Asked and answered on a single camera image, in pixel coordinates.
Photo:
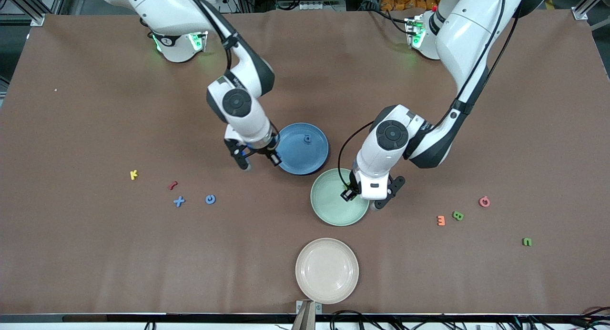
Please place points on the blue foam lowercase e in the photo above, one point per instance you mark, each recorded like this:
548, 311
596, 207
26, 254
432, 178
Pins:
207, 199

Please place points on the green foam letter B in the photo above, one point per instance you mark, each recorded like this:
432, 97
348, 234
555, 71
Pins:
455, 216

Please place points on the blue foam letter x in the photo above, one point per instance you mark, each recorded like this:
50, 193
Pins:
179, 201

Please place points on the pink foam letter Q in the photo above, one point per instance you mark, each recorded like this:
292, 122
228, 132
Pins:
480, 201

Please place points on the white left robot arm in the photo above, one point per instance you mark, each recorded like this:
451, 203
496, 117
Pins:
467, 34

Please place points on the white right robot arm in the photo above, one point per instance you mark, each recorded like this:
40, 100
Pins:
252, 120

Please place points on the green round plate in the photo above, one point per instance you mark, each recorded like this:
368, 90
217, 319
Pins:
329, 206

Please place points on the blue round plate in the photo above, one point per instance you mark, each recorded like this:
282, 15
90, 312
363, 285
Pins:
305, 158

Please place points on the beige round plate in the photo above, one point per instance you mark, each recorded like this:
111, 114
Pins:
327, 270

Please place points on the orange foam letter E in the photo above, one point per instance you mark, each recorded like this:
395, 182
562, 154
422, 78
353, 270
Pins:
441, 220

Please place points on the red foam letter r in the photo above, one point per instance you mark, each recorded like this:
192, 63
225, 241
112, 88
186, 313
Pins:
172, 185

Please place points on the grey metal table clamp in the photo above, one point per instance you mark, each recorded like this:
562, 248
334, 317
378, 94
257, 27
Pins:
305, 315

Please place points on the brown table cover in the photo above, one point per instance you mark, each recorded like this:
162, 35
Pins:
95, 273

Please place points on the silver aluminium frame post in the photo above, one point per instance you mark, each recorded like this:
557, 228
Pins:
584, 8
33, 13

